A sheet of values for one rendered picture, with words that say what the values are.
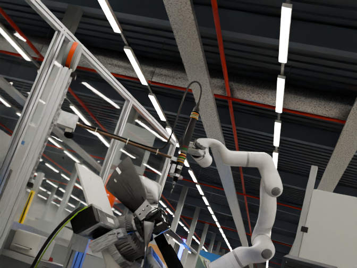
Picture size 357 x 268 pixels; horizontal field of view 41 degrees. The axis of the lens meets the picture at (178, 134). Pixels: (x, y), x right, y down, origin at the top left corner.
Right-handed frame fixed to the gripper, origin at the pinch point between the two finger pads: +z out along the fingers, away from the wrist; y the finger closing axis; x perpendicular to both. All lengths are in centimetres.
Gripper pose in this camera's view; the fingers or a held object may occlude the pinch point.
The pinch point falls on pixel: (187, 141)
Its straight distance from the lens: 260.8
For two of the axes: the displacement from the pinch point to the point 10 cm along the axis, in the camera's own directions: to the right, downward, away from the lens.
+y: -8.9, -1.4, 4.3
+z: -3.5, -3.8, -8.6
